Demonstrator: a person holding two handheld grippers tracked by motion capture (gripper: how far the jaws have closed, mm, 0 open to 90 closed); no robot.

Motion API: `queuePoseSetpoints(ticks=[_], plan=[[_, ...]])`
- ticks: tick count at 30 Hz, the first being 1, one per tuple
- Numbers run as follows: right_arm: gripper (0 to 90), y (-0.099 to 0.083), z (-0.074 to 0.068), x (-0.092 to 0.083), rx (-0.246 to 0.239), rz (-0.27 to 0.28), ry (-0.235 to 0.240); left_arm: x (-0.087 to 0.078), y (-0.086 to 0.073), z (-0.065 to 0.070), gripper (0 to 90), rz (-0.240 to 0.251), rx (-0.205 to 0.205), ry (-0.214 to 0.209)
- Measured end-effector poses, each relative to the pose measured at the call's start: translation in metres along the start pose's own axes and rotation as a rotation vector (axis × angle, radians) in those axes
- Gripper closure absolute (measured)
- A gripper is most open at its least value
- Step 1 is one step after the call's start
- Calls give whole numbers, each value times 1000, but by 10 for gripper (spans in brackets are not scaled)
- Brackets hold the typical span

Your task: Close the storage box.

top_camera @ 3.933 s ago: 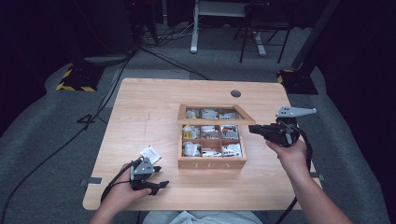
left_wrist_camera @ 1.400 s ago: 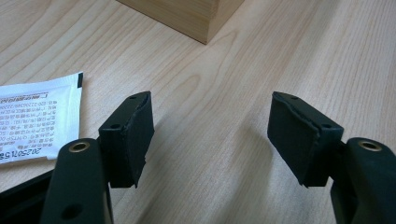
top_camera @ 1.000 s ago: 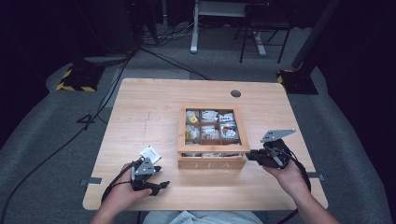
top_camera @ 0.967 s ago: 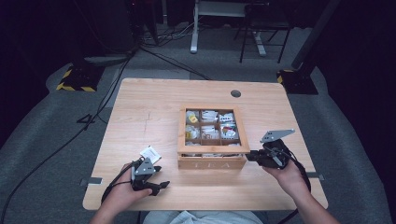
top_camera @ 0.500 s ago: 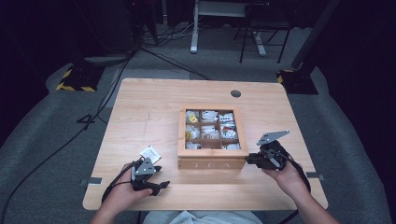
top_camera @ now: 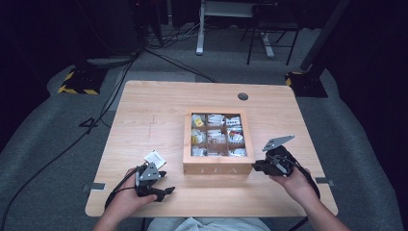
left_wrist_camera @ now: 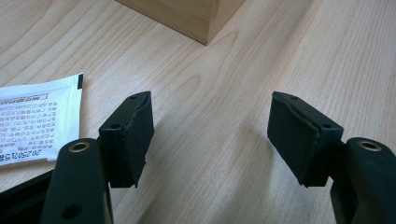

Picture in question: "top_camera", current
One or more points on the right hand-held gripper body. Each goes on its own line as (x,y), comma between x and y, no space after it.
(280,160)

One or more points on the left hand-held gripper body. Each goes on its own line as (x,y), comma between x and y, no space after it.
(149,173)

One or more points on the single sachet with square print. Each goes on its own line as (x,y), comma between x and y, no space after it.
(155,158)

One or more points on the wooden tea box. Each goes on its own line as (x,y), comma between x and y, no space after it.
(218,166)

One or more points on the person's right hand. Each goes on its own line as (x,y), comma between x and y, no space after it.
(296,187)

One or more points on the person's left hand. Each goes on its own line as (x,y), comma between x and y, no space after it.
(128,199)

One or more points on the pile of white tea bags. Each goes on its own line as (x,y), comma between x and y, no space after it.
(218,134)

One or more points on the person's light grey clothing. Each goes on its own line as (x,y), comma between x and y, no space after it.
(208,224)

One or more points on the round grey table grommet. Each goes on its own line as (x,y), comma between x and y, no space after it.
(242,96)

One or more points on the black yellow striped stand base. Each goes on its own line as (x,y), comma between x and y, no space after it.
(306,85)
(81,82)

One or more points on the grey slanted metal pole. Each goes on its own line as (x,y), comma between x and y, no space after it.
(324,35)

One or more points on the black metal chair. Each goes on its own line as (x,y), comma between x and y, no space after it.
(272,24)

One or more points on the white desk frame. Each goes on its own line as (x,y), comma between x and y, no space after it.
(201,32)

